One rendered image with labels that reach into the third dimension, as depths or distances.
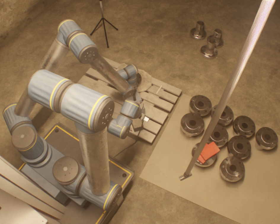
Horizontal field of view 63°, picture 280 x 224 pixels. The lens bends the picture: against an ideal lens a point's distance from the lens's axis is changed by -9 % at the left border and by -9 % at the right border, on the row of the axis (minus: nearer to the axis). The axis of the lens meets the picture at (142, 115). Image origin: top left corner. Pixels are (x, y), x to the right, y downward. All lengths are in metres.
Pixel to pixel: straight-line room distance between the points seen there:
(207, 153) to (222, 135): 0.29
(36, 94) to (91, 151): 0.35
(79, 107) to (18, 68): 3.03
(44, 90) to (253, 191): 2.41
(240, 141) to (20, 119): 2.14
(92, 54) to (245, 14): 3.67
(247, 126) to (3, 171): 2.42
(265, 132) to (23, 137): 2.42
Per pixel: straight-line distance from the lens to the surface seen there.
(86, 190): 1.69
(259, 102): 3.49
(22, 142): 1.92
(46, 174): 2.16
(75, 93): 0.98
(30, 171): 2.09
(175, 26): 4.16
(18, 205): 1.91
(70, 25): 1.78
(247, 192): 2.87
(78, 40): 1.65
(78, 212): 2.32
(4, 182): 1.37
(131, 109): 1.68
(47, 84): 1.05
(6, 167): 1.31
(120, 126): 1.67
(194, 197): 2.69
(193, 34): 4.00
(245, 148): 2.76
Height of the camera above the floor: 2.58
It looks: 59 degrees down
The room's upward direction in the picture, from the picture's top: 1 degrees clockwise
